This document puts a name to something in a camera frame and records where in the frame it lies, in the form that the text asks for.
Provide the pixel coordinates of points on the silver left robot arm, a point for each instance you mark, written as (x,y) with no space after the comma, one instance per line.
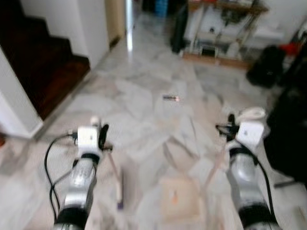
(79,187)

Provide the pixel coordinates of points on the tall black cylinder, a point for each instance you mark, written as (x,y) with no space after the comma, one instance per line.
(180,28)

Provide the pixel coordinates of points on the black vacuum cleaner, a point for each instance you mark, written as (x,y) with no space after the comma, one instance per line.
(266,67)

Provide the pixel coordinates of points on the beige louvred wooden door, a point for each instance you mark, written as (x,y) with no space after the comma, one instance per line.
(115,21)

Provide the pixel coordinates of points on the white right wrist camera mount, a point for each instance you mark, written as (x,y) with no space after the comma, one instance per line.
(252,134)

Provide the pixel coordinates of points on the white plastic tray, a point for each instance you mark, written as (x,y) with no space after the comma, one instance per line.
(268,32)

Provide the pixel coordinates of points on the blue carton stack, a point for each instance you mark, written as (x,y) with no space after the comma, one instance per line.
(160,5)

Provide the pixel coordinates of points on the wooden topped sewing table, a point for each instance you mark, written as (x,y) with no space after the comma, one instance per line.
(225,8)

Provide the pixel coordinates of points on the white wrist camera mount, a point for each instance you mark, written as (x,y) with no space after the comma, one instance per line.
(252,134)
(88,139)

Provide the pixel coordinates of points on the long wooden floor plank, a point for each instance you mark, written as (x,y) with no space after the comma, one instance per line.
(213,60)

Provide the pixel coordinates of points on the white framed black pedal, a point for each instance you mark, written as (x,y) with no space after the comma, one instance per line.
(207,49)

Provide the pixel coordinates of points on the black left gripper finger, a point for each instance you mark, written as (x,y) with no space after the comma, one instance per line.
(103,135)

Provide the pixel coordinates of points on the red plastic bag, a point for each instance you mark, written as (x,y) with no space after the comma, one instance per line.
(291,48)

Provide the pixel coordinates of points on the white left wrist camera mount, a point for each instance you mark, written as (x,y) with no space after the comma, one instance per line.
(88,139)

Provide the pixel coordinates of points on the dark wooden table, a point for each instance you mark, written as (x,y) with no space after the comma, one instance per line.
(288,134)

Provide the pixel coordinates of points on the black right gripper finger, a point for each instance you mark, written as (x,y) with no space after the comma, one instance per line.
(231,125)

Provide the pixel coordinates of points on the dark wooden staircase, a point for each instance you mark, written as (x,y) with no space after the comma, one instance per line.
(38,62)

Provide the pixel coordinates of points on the white plastic jug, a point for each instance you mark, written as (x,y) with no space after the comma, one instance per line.
(233,49)

